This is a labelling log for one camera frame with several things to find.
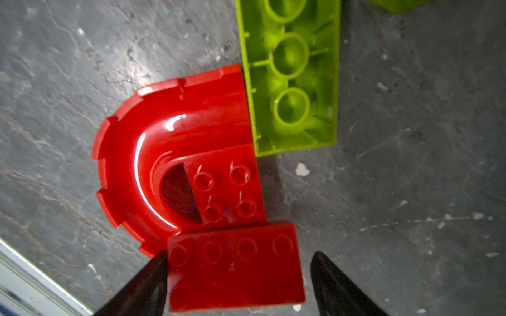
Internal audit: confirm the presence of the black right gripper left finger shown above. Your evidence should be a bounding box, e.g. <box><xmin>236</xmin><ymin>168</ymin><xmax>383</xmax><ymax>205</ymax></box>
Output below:
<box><xmin>94</xmin><ymin>250</ymin><xmax>168</xmax><ymax>316</ymax></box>

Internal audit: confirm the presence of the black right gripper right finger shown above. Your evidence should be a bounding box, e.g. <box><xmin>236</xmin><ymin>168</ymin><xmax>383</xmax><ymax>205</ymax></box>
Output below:
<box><xmin>310</xmin><ymin>251</ymin><xmax>387</xmax><ymax>316</ymax></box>

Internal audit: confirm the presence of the red lego brick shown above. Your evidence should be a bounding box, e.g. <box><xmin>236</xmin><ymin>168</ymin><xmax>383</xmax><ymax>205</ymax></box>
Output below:
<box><xmin>167</xmin><ymin>222</ymin><xmax>306</xmax><ymax>312</ymax></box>

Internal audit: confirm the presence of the red arch lego piece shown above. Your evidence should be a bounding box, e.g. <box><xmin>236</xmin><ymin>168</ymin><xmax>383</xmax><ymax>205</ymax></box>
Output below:
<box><xmin>92</xmin><ymin>64</ymin><xmax>266</xmax><ymax>257</ymax></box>

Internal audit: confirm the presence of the green lego brick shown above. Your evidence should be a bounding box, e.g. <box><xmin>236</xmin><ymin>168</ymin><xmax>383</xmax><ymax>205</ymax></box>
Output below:
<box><xmin>370</xmin><ymin>0</ymin><xmax>428</xmax><ymax>14</ymax></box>
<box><xmin>235</xmin><ymin>0</ymin><xmax>341</xmax><ymax>157</ymax></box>

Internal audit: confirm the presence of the aluminium front rail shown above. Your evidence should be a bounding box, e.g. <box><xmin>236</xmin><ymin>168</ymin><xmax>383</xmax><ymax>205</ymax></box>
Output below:
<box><xmin>1</xmin><ymin>240</ymin><xmax>94</xmax><ymax>315</ymax></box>

